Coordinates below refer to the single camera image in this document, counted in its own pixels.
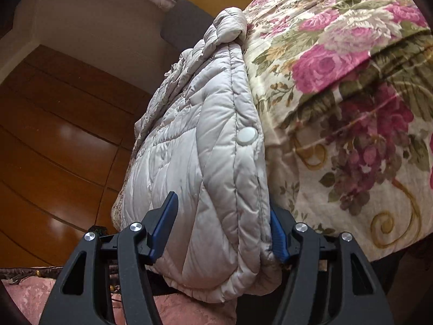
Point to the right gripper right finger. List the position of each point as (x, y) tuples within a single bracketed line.
[(330, 280)]

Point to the beige quilted down jacket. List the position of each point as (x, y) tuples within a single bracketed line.
[(201, 138)]

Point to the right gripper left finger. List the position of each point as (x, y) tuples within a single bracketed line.
[(81, 294)]

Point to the grey yellow blue headboard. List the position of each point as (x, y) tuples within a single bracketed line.
[(187, 21)]

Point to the floral bed quilt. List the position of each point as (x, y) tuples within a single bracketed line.
[(344, 92)]

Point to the brown wooden wardrobe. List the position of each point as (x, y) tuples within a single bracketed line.
[(67, 130)]

